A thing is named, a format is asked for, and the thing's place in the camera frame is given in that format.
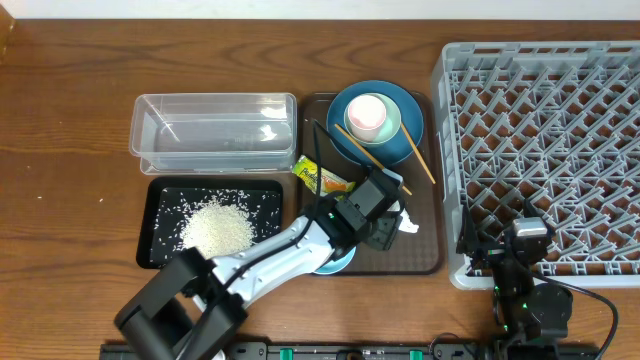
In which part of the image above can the white napkin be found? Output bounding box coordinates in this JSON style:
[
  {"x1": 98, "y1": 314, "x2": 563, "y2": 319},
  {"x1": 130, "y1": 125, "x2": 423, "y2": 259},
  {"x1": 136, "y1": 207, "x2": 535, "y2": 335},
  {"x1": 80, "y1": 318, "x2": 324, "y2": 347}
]
[{"x1": 394, "y1": 201, "x2": 419, "y2": 234}]

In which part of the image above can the wooden chopstick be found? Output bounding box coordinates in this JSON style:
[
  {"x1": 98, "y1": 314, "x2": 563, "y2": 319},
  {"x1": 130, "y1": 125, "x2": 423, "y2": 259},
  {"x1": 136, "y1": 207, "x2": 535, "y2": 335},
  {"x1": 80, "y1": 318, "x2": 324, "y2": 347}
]
[
  {"x1": 400, "y1": 121, "x2": 436, "y2": 185},
  {"x1": 334, "y1": 124, "x2": 413, "y2": 196}
]

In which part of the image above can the pink cup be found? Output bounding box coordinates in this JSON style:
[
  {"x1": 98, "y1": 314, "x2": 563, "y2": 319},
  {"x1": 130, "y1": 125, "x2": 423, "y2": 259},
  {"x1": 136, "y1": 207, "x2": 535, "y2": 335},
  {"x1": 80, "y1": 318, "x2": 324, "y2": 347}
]
[{"x1": 346, "y1": 94, "x2": 386, "y2": 142}]

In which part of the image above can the black tray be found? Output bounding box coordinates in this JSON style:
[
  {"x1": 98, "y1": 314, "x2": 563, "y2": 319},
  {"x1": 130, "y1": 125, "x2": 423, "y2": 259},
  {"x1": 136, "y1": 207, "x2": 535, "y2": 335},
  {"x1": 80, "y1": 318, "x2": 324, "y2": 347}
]
[{"x1": 136, "y1": 177, "x2": 283, "y2": 269}]

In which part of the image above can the brown serving tray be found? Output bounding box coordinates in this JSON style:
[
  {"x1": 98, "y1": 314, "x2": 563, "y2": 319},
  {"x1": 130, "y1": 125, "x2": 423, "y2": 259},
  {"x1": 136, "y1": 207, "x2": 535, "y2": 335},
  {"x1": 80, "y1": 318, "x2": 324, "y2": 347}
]
[{"x1": 299, "y1": 91, "x2": 446, "y2": 276}]

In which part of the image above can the dark blue plate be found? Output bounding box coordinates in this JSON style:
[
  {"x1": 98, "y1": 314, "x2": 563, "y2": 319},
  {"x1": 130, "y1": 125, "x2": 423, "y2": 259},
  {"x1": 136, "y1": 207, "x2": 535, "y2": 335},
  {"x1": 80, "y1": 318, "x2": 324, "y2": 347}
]
[{"x1": 326, "y1": 80, "x2": 424, "y2": 167}]

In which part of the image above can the mint green bowl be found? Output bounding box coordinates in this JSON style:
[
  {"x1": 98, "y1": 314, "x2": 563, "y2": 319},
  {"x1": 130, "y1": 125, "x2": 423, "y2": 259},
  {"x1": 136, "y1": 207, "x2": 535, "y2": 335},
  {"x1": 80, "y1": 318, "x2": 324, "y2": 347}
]
[{"x1": 344, "y1": 93, "x2": 401, "y2": 147}]

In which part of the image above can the clear plastic bin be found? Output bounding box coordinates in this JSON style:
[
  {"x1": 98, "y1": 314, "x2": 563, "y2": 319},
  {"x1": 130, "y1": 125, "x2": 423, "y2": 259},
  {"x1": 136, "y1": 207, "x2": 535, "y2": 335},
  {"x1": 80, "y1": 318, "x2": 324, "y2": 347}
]
[{"x1": 129, "y1": 93, "x2": 298, "y2": 175}]

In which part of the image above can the right wooden chopstick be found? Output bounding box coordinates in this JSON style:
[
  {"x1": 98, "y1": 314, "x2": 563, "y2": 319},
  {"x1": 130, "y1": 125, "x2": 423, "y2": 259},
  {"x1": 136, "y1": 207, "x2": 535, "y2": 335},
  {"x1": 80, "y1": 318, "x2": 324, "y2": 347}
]
[{"x1": 400, "y1": 121, "x2": 436, "y2": 185}]

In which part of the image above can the light blue bowl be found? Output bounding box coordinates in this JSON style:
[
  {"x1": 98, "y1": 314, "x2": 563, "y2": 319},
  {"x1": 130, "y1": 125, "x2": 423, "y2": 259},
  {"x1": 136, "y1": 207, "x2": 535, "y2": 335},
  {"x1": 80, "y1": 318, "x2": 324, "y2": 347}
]
[{"x1": 314, "y1": 248, "x2": 356, "y2": 275}]

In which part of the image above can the yellow snack wrapper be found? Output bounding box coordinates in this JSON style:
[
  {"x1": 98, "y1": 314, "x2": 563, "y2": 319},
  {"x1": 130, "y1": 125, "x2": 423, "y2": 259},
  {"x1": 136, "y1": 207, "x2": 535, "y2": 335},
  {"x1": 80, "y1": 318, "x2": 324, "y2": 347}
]
[{"x1": 292, "y1": 155, "x2": 356, "y2": 196}]

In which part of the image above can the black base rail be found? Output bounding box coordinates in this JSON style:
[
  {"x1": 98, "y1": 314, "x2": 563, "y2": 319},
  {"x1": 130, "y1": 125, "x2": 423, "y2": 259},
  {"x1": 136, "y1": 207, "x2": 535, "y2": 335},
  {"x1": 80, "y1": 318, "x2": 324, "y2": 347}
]
[{"x1": 98, "y1": 342, "x2": 599, "y2": 360}]

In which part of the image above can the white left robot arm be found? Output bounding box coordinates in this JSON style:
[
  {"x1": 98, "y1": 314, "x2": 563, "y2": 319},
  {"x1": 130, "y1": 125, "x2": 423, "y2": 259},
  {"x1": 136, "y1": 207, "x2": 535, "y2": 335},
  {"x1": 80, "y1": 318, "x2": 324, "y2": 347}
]
[{"x1": 114, "y1": 169, "x2": 405, "y2": 359}]

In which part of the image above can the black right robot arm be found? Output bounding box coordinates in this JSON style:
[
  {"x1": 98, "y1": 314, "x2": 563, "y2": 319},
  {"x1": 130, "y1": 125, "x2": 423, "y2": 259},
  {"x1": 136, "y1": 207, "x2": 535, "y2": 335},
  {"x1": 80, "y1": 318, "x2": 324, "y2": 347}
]
[{"x1": 456, "y1": 217, "x2": 573, "y2": 344}]

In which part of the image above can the grey dishwasher rack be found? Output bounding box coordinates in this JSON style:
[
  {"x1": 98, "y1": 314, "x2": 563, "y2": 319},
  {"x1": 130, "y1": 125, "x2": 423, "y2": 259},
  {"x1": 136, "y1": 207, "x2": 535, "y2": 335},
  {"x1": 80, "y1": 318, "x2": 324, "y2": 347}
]
[{"x1": 431, "y1": 41, "x2": 639, "y2": 290}]

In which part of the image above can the left wooden chopstick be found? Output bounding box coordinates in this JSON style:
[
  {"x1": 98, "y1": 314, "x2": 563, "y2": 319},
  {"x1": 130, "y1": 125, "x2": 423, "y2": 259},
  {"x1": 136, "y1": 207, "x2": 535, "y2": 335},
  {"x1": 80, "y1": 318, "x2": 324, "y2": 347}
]
[{"x1": 334, "y1": 124, "x2": 413, "y2": 196}]

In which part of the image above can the pile of rice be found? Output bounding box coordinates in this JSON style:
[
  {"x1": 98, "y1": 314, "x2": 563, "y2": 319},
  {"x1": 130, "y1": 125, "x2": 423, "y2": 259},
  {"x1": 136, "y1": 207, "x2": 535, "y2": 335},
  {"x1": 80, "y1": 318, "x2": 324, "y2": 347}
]
[{"x1": 181, "y1": 201, "x2": 257, "y2": 258}]

